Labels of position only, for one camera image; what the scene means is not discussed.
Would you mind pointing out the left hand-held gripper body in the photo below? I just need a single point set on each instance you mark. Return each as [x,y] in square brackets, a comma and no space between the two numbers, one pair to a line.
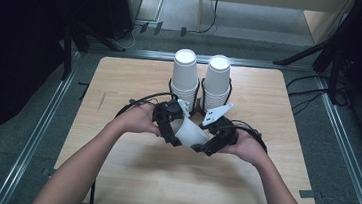
[166,112]

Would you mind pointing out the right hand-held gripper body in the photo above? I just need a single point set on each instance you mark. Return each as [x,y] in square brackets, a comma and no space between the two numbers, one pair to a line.
[221,129]

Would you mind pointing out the white paper cup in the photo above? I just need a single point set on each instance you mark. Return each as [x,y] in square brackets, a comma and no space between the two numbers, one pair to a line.
[191,133]

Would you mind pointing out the stack of white cups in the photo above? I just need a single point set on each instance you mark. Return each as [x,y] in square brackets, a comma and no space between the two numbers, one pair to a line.
[217,77]
[185,72]

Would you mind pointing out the person's left hand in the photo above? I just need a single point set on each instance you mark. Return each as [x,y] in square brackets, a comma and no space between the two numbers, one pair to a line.
[137,119]

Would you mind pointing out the person's right hand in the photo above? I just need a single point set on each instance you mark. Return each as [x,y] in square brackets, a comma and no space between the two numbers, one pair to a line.
[248,147]

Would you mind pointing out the dark cabinet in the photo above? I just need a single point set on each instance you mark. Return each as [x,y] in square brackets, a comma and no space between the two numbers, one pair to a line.
[119,5]

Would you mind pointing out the black tripod stand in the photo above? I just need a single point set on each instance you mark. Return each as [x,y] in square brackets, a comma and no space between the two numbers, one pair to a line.
[328,46]

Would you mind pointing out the metal floor rail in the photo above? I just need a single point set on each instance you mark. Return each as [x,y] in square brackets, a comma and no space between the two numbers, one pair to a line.
[133,53]
[35,134]
[348,148]

